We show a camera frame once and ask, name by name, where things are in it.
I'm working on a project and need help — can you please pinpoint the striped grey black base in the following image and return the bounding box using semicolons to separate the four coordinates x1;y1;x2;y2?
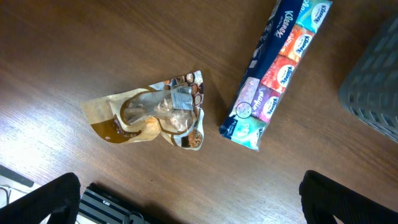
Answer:
78;183;165;224

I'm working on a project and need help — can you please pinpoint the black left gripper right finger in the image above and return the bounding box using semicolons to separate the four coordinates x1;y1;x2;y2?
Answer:
299;170;397;224

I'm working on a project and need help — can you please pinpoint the brown nut snack pouch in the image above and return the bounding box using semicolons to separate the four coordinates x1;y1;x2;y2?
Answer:
81;71;205;151

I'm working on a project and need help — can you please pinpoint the grey plastic basket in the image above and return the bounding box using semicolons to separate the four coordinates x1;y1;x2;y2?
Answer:
338;14;397;142

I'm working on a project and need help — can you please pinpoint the Kleenex tissue multipack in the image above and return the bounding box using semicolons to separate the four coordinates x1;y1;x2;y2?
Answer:
219;0;333;150

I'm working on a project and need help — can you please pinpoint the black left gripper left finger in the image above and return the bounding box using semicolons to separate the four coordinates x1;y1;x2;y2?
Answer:
1;172;81;224

